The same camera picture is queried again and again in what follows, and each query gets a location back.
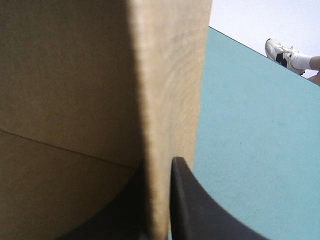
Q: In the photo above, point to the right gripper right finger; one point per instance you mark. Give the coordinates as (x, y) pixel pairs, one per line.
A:
(197, 212)

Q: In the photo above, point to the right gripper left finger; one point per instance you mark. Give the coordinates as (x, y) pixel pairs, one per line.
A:
(117, 220)

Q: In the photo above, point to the brown cardboard box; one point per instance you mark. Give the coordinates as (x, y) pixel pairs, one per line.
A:
(82, 100)

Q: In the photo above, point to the person's legs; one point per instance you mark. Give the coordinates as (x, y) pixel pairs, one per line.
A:
(287, 56)

